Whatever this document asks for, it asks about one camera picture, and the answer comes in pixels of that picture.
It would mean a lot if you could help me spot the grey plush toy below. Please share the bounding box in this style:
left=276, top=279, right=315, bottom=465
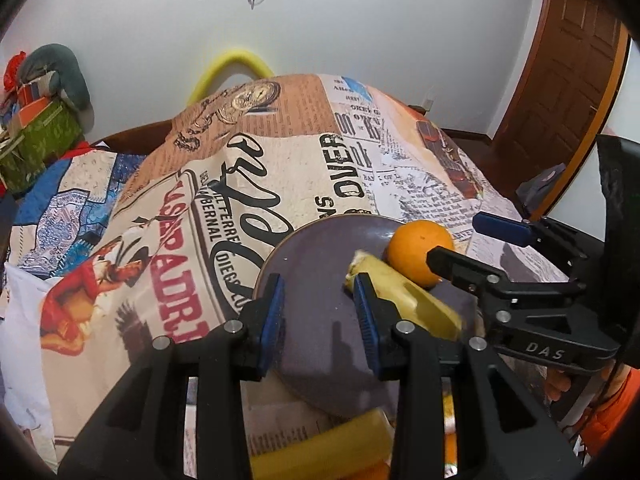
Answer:
left=17, top=44, right=90, bottom=112

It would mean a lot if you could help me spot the large orange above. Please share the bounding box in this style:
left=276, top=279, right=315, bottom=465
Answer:
left=385, top=220, right=454, bottom=288

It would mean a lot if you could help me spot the green patterned storage box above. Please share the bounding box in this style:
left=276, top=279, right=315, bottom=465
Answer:
left=1, top=100, right=82, bottom=194

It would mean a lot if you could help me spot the dark purple plate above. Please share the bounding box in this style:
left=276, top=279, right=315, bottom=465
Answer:
left=252, top=212, right=482, bottom=420

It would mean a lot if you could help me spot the cut sugarcane piece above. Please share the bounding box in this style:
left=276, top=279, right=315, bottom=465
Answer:
left=345, top=250, right=463, bottom=341

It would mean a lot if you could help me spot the printed newspaper pattern tablecloth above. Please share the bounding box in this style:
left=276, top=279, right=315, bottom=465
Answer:
left=0, top=72, right=572, bottom=480

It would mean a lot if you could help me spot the brown wooden door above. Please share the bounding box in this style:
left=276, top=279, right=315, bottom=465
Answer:
left=492, top=0, right=629, bottom=216

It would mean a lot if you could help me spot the blue patchwork quilt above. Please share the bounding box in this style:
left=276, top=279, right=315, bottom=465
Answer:
left=8, top=150, right=144, bottom=280

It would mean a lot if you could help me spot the operator right hand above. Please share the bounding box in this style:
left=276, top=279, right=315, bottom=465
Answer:
left=544, top=367, right=572, bottom=402

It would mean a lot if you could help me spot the orange with sticker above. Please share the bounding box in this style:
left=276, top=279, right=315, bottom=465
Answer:
left=444, top=432, right=458, bottom=465

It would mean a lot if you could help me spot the yellow foam chair back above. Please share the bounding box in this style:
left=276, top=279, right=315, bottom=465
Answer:
left=186, top=48, right=274, bottom=105

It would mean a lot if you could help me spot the long yellow sugarcane piece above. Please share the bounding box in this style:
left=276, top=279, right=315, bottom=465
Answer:
left=250, top=410, right=394, bottom=479

